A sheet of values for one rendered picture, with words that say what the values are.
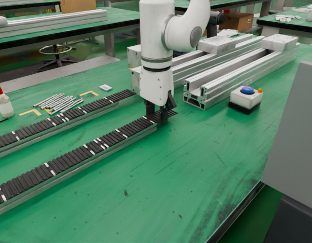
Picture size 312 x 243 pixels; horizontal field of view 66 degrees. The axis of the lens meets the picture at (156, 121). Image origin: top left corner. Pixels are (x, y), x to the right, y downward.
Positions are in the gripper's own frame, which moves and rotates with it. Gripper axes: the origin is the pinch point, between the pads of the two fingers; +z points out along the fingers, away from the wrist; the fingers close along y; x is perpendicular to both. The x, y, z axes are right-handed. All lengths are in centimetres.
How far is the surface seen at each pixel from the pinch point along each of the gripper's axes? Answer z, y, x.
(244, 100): -0.7, 14.5, 26.2
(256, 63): -4, 5, 52
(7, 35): 3, -153, 2
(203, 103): 1.5, 4.1, 18.2
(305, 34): 12, -23, 203
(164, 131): 4.0, 4.2, -0.6
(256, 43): -2, -15, 91
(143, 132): 2.9, 1.4, -6.8
